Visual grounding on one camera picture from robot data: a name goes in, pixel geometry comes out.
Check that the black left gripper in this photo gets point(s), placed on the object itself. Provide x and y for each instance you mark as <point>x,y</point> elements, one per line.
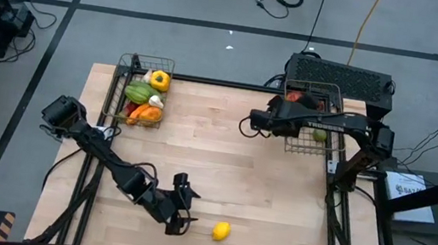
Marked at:
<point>164,207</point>

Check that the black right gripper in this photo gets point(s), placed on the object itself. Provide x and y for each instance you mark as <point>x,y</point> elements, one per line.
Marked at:
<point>268,122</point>

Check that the red yellow apple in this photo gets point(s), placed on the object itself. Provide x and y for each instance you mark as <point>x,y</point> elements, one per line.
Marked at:
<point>294,95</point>

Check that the yellow lemon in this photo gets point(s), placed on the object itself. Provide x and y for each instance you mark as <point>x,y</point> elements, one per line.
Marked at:
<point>221,230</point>

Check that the dark red apple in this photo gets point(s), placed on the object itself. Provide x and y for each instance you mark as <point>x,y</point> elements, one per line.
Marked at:
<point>312,102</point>

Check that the green lime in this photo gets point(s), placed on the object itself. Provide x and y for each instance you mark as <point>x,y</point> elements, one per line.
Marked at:
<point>320,135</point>

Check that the lumpy orange produce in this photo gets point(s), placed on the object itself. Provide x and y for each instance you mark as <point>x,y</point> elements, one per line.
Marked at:
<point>151,114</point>

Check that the orange carrot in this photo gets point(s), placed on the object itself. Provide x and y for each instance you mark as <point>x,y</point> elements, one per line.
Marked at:
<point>137,113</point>

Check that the white garlic bulb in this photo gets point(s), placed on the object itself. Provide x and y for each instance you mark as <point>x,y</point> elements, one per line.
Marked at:
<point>156,101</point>
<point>147,76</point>

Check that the yellow bell pepper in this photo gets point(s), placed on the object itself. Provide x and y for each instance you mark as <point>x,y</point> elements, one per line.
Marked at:
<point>160,81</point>

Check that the red chili pepper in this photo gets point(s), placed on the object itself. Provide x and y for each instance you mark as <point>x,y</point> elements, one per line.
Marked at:
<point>130,108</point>

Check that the green ribbed squash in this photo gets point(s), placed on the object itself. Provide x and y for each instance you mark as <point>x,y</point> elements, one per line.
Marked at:
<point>137,94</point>

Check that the green cucumber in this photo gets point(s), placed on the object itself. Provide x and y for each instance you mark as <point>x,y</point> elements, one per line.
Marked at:
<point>142,84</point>

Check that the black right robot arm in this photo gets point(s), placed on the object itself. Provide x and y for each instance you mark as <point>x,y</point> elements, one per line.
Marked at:
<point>331,121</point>

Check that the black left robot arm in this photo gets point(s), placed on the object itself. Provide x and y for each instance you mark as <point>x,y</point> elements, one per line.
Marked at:
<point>107,154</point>

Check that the black perforated computer box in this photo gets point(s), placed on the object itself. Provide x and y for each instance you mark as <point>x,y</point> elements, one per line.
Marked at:
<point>337,77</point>

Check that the white printed sign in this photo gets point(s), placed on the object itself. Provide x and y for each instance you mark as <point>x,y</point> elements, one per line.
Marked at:
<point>408,196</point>

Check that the black table frame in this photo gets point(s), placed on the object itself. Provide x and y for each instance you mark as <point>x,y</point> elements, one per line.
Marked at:
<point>249,87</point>

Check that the silver frame bracket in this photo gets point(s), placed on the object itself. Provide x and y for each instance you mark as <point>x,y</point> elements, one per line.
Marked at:
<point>331,166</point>

